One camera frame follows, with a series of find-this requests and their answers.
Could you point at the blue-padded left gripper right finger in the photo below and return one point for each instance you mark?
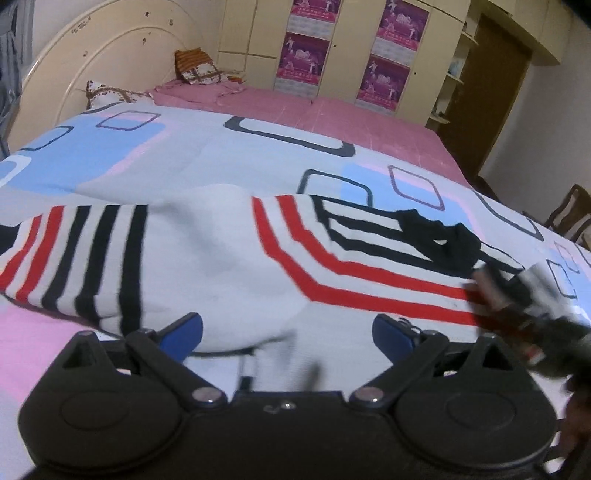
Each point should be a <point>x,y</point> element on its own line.
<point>412,353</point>

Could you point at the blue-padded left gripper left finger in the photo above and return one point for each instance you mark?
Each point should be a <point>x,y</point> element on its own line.
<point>159,356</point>

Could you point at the white red black striped sweater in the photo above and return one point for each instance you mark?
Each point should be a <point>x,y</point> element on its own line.
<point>247,265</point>

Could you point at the dark wooden chair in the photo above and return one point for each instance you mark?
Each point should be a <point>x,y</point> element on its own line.
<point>572,218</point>

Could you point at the patterned blue pink grey bedsheet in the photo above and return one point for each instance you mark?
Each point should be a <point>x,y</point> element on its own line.
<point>479,413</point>

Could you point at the pink mattress cover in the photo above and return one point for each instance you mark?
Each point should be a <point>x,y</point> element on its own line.
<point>406,141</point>

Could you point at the cream corner shelf unit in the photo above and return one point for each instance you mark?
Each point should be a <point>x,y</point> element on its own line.
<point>466,42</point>

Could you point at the white floral pillow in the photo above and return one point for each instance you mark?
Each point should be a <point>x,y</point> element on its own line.
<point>100,95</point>

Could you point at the purple poster lower right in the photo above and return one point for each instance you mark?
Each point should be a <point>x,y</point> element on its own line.
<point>382,85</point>

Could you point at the purple poster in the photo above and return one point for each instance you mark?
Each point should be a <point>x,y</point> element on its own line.
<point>400,31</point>
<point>382,85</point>
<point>302,60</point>
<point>314,18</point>

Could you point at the dark brown wooden door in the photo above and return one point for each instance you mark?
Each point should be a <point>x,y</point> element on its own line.
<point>491,79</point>

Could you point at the orange patterned pillow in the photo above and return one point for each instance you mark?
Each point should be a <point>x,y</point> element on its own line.
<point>195,67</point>

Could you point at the cream wardrobe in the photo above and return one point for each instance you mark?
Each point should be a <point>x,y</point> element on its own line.
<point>252,35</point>

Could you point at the purple poster lower left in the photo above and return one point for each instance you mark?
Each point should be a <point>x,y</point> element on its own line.
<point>302,60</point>

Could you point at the cream wooden headboard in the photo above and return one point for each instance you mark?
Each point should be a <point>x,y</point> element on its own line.
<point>125,44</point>

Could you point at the purple poster upper right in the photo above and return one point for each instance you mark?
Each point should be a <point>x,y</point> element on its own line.
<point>400,31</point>

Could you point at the purple poster upper left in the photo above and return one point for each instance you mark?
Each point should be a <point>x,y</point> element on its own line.
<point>314,18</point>

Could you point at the grey curtain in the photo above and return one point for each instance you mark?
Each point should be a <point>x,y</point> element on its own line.
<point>16,28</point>

